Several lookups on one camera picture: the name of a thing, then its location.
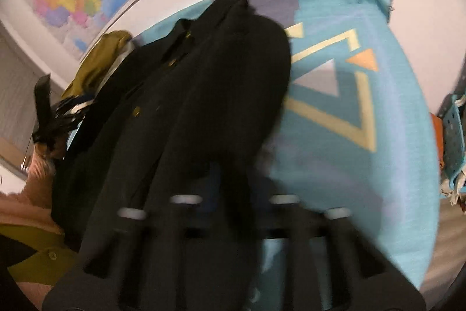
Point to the teal geometric bedsheet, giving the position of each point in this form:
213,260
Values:
346,136

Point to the person's left forearm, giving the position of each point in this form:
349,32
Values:
36,187

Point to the olive green garment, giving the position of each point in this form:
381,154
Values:
95,65

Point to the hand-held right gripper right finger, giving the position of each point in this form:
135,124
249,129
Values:
263,198

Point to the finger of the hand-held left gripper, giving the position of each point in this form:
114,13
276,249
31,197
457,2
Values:
72,110

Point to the olive buttoned garment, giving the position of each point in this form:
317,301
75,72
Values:
43,256

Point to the orange object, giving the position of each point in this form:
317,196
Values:
437,139

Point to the blue perforated plastic chair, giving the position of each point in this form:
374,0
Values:
454,139

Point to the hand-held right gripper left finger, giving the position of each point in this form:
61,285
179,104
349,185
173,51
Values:
218,187

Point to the black coat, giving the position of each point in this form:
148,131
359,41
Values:
204,88

